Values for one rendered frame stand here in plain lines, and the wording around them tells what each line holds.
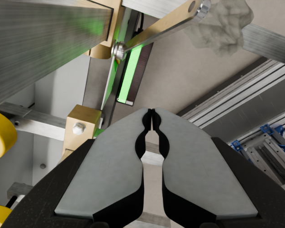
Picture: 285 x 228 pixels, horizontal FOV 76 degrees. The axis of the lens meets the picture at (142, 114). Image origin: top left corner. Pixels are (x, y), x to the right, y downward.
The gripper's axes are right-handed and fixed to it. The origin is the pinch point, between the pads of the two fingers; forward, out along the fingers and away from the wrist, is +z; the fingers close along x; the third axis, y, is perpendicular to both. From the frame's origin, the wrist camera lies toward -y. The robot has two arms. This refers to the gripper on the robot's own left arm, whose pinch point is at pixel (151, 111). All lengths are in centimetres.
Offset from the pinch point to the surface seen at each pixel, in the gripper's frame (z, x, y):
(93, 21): 5.9, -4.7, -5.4
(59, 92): 38.6, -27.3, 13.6
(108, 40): 13.6, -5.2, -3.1
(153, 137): 101, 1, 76
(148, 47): 30.4, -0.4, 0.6
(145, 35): 6.2, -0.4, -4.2
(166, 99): 101, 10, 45
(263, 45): 14.6, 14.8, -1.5
